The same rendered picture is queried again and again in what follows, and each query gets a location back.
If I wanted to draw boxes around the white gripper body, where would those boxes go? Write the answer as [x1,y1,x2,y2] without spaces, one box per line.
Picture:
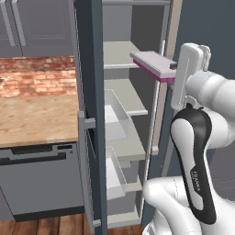
[170,42,205,111]

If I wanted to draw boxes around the clear door bin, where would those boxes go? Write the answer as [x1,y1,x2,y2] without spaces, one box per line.
[104,88,131,142]
[105,145,129,200]

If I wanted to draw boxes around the dark blue-grey fridge door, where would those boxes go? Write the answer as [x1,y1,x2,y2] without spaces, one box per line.
[73,0,108,235]

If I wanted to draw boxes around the grey cupboard door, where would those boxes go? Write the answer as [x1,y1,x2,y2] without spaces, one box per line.
[0,0,24,58]
[11,0,76,58]

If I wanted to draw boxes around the grey fridge with shelves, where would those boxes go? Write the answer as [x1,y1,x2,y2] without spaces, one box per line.
[102,0,173,229]

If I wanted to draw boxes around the grey dishwasher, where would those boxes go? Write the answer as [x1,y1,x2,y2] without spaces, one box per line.
[0,141,85,223]

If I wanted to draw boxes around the grey fridge door handle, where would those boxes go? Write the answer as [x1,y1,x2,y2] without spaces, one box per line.
[77,110,102,228]

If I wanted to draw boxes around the grey cupboard handle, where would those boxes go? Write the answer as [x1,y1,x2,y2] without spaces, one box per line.
[0,0,17,48]
[11,0,28,48]

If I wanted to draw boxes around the black dishwasher handle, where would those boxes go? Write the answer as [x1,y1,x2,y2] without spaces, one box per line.
[0,151,67,167]

